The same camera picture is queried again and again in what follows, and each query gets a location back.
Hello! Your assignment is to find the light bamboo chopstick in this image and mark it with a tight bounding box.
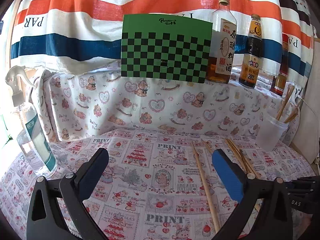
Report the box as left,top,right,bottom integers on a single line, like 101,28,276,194
225,139,248,173
240,150,261,179
276,85,295,121
192,143,221,233
284,99,303,124
202,140,213,154
230,139,250,173

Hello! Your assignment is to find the beige cushion panel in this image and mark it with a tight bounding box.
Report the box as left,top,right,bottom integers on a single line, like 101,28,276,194
292,38,319,163

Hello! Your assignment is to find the translucent plastic cup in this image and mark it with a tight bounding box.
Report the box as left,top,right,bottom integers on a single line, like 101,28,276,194
255,112,289,152

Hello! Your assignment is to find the clear spray bottle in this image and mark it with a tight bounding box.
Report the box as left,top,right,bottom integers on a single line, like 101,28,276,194
5,66,57,178

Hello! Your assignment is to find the Christmas print tablecloth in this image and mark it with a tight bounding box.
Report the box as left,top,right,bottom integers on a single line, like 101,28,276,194
0,127,316,240

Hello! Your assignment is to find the red-capped brown sauce bottle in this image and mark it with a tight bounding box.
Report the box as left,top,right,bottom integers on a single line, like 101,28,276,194
270,33,289,96

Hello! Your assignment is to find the dark soy sauce bottle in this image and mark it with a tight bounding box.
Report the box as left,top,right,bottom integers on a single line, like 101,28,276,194
239,14,263,88

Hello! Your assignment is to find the clear cooking wine bottle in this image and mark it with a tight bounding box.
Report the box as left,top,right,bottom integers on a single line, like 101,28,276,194
206,0,237,83

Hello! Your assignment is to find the teddy bear print cloth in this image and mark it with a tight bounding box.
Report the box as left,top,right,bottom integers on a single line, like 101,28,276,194
30,68,283,142

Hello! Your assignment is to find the green checkered paper box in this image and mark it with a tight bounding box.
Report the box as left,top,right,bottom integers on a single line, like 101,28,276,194
120,14,212,83

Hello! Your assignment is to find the striped Paris Hermes cloth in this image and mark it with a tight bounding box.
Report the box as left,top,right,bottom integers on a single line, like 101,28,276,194
10,0,313,84

